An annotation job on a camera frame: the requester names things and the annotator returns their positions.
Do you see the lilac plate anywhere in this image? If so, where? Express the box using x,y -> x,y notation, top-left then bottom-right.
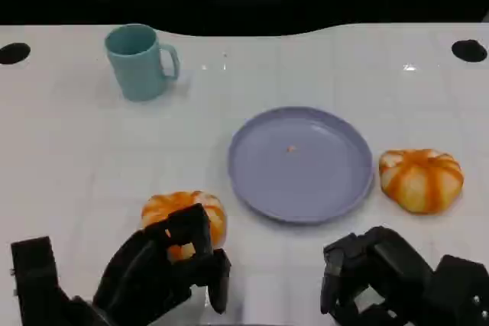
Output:
228,106 -> 375,225

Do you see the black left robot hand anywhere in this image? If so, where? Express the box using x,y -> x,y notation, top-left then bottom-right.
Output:
92,202 -> 232,326

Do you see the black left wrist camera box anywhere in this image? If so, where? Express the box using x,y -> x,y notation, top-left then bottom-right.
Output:
10,235 -> 95,326

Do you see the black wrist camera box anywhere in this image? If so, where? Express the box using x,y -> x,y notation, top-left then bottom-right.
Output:
431,254 -> 489,326
10,235 -> 95,326

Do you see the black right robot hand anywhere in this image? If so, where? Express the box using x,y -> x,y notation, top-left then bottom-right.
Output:
319,225 -> 437,326

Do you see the pale green mug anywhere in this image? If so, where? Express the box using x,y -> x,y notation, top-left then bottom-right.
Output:
104,23 -> 182,103

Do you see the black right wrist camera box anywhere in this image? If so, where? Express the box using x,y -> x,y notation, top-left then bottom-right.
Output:
431,254 -> 489,326

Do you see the orange white toy bread roll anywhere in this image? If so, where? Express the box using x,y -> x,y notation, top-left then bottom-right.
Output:
378,148 -> 465,216
141,190 -> 228,264

